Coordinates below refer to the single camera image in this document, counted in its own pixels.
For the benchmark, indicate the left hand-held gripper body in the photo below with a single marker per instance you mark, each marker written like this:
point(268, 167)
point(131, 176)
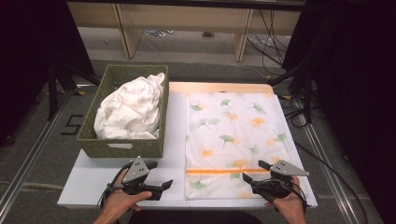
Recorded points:
point(135, 172)

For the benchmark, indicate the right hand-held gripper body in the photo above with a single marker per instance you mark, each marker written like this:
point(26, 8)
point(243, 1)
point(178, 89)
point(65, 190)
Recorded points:
point(280, 186)

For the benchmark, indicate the green woven basket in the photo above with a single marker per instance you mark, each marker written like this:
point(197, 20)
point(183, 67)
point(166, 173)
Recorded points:
point(124, 149)

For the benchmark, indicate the leaf-print mesh laundry bag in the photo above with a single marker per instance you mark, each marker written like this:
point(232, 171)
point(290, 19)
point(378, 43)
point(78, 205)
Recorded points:
point(230, 124)

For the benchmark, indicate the white cloth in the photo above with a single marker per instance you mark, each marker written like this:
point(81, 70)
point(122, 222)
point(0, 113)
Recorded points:
point(130, 109)

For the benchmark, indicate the person's right hand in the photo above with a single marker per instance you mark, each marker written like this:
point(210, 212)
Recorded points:
point(291, 208)

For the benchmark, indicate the person's left hand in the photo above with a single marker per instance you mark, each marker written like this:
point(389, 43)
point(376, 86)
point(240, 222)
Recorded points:
point(121, 202)

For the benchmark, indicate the black metal stand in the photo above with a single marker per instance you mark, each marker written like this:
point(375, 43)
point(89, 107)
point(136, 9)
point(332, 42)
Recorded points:
point(307, 93)
point(51, 93)

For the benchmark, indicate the black curtain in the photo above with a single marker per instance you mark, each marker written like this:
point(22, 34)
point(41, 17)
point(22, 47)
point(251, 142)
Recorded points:
point(351, 77)
point(28, 46)

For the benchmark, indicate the small tan box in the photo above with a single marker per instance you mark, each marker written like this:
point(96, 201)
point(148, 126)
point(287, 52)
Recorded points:
point(208, 34)

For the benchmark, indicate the light wooden shelf unit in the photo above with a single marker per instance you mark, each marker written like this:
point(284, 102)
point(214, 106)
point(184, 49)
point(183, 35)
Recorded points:
point(186, 15)

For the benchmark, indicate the metal floor rail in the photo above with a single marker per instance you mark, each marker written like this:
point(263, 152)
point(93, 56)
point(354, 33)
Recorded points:
point(330, 174)
point(31, 155)

